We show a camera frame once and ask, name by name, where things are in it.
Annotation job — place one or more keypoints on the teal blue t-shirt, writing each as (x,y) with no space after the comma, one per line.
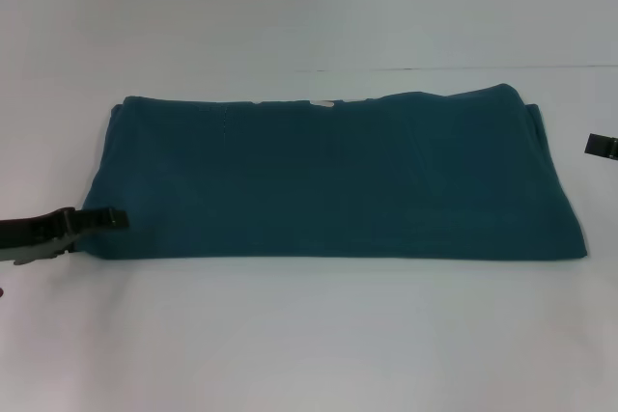
(338,180)

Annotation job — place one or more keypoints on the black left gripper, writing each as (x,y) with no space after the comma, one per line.
(34,231)

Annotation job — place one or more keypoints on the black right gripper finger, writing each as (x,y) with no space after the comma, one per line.
(603,146)

